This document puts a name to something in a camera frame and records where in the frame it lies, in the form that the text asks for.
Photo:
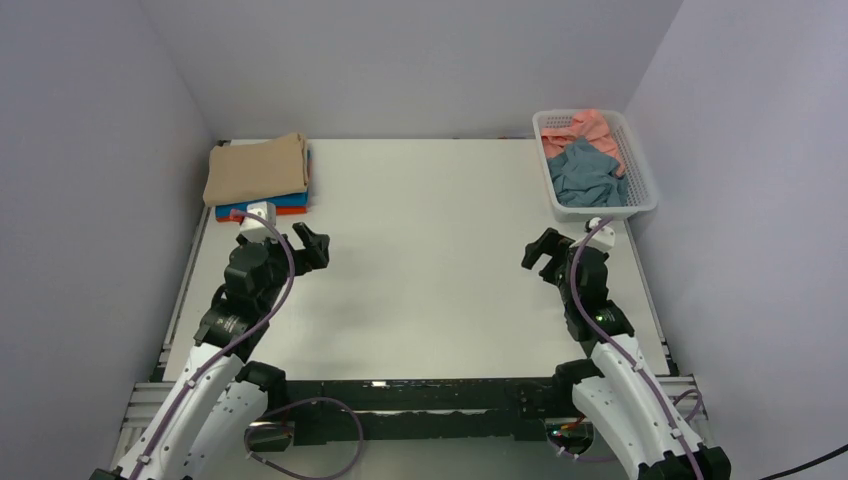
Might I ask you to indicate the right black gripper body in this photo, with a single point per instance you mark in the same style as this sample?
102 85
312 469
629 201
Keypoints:
549 254

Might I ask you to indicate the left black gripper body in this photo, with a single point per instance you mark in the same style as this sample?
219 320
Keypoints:
304 249

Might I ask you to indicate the teal blue t shirt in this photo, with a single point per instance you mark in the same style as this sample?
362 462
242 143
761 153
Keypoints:
583 177

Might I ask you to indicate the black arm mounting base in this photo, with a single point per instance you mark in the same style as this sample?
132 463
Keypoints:
318 412

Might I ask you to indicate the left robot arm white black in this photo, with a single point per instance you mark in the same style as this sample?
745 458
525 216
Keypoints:
221 390

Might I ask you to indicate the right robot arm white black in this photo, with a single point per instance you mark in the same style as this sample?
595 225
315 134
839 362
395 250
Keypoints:
614 388

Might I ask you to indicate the white plastic basket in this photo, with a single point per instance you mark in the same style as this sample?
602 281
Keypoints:
642 191

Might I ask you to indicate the folded beige t shirt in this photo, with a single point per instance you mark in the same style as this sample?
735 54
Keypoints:
249 172

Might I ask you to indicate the salmon pink t shirt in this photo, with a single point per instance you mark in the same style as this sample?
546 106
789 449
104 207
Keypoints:
589 124

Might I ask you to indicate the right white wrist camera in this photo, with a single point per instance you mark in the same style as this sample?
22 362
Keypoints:
599 234

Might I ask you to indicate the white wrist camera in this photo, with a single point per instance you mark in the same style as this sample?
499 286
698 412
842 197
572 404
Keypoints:
599 234
261 224

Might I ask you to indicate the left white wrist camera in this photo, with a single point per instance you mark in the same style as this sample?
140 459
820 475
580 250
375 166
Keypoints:
261 224

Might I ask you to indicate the aluminium frame rail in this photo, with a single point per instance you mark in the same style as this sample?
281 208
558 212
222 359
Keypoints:
147 398

